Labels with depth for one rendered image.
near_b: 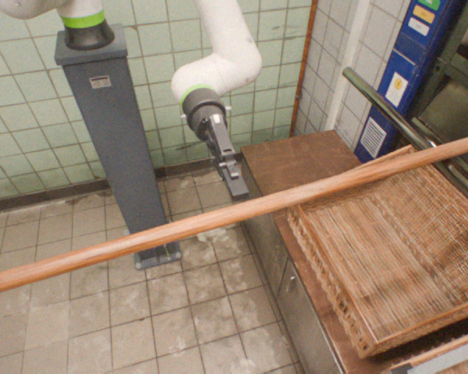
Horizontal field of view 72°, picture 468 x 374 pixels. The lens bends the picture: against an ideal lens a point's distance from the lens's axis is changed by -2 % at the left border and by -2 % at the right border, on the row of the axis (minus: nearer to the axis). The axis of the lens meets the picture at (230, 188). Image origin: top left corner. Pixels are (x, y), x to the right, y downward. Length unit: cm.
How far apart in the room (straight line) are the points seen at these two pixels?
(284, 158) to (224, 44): 87
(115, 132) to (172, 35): 71
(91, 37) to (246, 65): 50
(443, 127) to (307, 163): 58
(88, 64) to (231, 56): 48
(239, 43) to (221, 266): 132
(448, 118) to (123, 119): 109
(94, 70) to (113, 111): 15
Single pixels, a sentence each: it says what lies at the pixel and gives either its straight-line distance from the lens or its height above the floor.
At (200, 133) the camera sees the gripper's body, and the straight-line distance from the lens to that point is 71.
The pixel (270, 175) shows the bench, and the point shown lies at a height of 58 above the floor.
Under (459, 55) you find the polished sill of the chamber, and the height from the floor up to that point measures 118.
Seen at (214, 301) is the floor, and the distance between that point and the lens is 177.
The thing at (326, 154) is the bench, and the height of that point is 58.
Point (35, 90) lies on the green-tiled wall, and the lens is 193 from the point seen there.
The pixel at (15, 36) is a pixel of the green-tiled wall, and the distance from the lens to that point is 182.
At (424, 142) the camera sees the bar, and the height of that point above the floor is 117.
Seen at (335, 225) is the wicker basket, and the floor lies 59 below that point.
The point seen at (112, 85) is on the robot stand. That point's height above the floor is 109.
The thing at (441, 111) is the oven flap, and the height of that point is 100.
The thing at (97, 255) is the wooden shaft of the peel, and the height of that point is 120.
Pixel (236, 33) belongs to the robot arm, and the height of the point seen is 132.
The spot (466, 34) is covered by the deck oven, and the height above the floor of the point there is 123.
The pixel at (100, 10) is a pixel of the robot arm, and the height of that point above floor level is 129.
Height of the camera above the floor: 164
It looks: 48 degrees down
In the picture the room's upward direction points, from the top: straight up
